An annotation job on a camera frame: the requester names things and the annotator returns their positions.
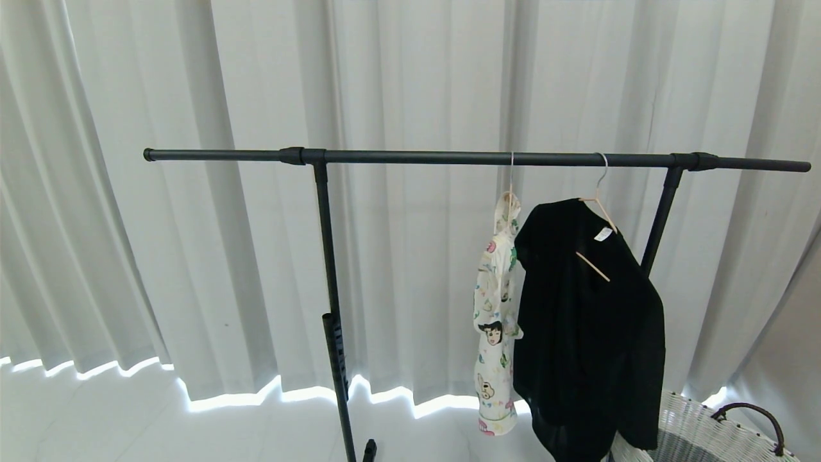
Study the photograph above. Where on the black clothes rack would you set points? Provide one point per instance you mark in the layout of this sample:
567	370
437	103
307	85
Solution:
417	156

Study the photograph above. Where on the white laundry basket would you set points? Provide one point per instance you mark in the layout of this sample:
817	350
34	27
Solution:
705	436

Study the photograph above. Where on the cream printed shorts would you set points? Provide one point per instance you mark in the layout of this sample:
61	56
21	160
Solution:
497	321

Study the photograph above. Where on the pink clothes hanger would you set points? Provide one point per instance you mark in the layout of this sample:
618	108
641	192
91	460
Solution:
601	186
511	173

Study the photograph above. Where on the white curtain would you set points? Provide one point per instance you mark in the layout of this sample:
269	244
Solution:
256	77

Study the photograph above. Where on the black garment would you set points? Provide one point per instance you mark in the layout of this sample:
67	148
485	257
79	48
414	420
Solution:
590	333

